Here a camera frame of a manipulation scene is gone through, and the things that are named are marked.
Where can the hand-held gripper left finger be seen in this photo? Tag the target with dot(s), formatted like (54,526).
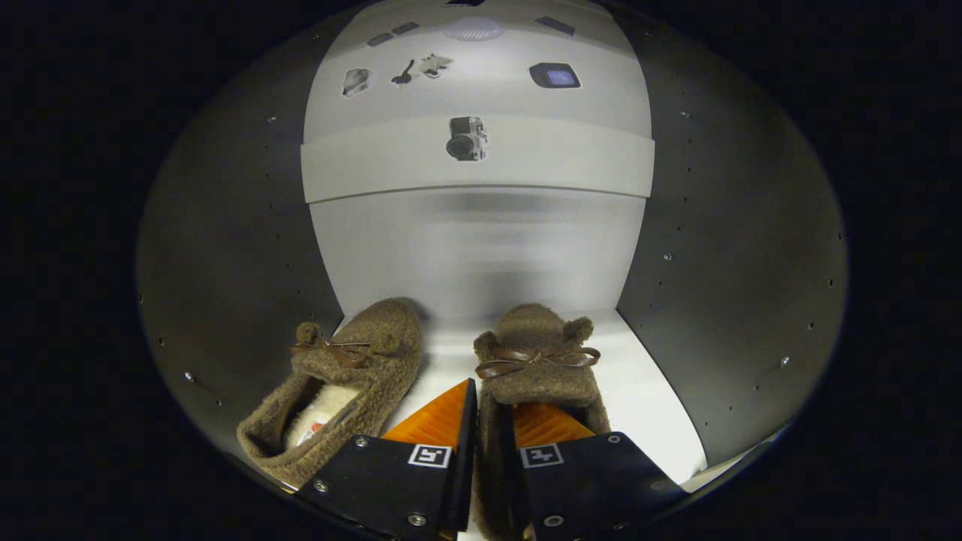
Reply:
(467,466)

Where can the dark grey shoe cabinet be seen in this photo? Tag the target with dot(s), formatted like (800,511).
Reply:
(225,225)

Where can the brown fuzzy shoe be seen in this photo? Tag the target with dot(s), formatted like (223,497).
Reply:
(361,353)
(537,338)

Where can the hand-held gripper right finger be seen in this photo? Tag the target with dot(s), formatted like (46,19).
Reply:
(594,481)

